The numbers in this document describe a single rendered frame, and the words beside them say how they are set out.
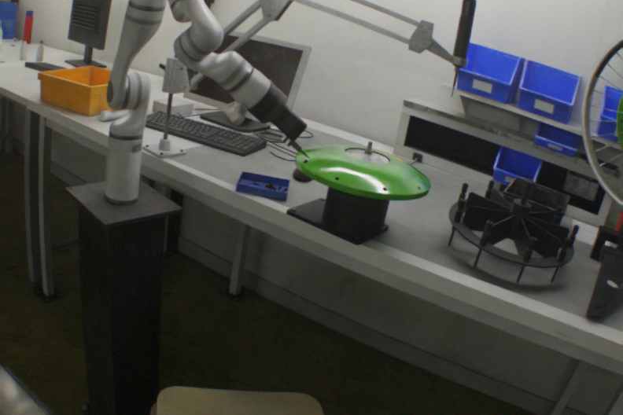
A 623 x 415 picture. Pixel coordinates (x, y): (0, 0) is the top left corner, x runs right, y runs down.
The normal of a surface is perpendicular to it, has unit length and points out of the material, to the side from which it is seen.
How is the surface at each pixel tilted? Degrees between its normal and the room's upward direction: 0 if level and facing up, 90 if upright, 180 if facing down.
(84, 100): 94
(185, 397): 0
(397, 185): 24
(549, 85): 90
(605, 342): 90
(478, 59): 90
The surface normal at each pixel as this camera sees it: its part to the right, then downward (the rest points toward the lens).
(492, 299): -0.54, 0.18
